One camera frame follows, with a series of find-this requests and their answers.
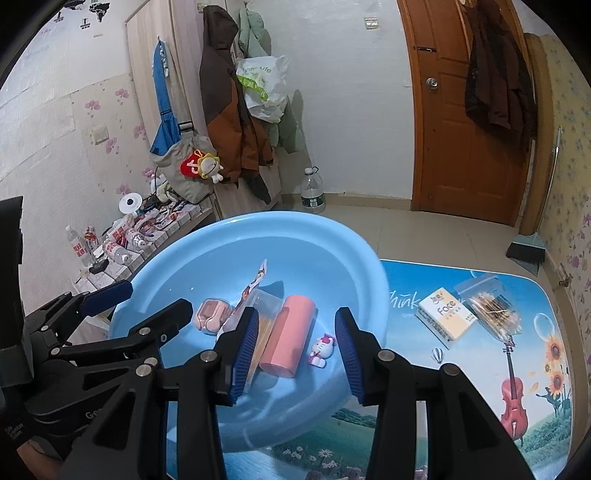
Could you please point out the dark brown hanging jacket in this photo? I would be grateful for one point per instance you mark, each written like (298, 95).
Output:
(498, 83)

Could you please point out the brown two-tone jacket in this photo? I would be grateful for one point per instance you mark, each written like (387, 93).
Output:
(226, 115)

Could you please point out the white wall socket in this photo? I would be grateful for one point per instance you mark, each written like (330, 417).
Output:
(99, 134)

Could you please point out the white yellow plush doll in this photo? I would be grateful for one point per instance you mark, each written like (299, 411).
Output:
(211, 168)

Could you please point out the metal door knob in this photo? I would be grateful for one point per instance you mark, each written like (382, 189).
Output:
(431, 83)

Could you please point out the yellow white tissue pack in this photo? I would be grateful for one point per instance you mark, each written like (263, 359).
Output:
(445, 316)

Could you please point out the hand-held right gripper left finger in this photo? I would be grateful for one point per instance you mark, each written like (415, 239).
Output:
(242, 355)

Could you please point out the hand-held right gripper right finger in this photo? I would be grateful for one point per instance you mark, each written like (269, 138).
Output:
(348, 355)

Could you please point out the white light switch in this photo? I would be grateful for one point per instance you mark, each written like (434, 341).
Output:
(371, 21)

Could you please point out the light wood wardrobe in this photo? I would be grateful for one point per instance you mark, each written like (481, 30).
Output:
(147, 46)

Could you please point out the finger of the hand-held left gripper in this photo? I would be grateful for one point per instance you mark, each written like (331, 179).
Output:
(161, 318)
(108, 295)

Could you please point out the clutter of bottles on shelf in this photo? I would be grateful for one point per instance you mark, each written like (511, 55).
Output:
(152, 240)

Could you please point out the white round device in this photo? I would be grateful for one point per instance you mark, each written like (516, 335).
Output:
(130, 204)

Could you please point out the brown wooden door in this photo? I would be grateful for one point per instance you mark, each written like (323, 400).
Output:
(443, 161)

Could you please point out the white plastic bag green print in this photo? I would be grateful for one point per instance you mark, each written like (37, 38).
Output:
(263, 87)

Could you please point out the lying bottle red label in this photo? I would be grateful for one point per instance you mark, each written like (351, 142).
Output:
(135, 237)
(116, 251)

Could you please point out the grey blue shoulder bag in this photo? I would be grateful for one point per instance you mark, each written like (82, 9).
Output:
(178, 170)

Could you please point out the upright bottle red label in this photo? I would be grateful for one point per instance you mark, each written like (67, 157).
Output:
(78, 247)

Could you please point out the pink cylindrical roll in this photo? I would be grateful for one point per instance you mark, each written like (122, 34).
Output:
(288, 337)

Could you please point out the pink earphone case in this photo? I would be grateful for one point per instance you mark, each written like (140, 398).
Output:
(213, 316)

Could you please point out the pale green jacket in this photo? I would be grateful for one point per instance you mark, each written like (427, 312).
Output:
(291, 134)

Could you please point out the black wall sticker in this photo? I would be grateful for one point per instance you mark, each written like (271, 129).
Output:
(92, 9)

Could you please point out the large clear water bottle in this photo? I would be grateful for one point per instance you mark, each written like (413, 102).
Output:
(312, 194)

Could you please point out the white orange snack sachet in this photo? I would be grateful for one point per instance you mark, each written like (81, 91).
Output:
(251, 286)

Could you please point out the clear bag of wooden sticks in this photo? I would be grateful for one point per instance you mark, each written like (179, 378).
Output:
(491, 309)

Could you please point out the red plush charm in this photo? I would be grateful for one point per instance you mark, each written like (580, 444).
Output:
(190, 165)

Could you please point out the white pink cat figurine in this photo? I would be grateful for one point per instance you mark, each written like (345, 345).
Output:
(321, 350)

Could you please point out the clear box of wooden sticks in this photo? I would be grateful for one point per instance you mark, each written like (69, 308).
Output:
(268, 323)

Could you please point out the blue plastic basin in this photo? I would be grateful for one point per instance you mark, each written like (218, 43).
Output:
(207, 258)

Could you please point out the small black object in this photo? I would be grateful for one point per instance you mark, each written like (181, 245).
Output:
(99, 266)

